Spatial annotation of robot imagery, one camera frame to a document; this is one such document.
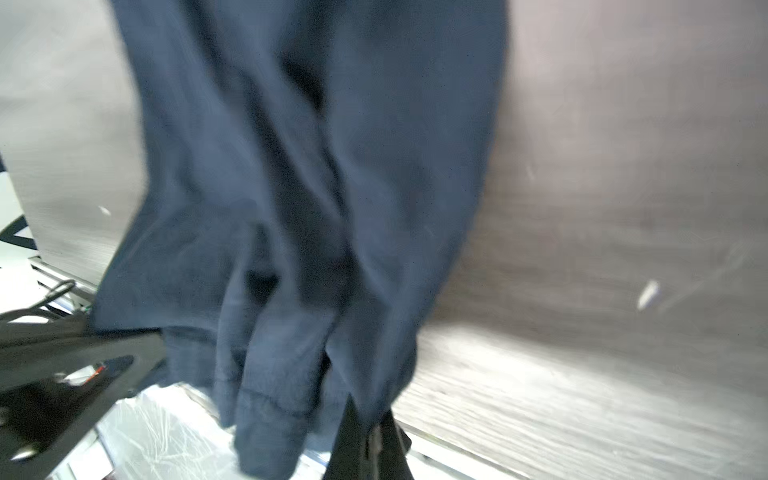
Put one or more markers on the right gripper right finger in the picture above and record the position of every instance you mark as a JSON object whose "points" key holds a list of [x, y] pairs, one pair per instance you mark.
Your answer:
{"points": [[391, 445]]}

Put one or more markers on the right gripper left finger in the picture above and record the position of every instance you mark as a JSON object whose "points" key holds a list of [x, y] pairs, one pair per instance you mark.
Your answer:
{"points": [[348, 460]]}

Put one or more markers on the dark navy tank top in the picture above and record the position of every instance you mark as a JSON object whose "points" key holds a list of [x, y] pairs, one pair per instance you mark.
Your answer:
{"points": [[313, 170]]}

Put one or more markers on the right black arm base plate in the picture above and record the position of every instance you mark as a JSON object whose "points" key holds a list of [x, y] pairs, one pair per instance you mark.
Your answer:
{"points": [[58, 379]]}

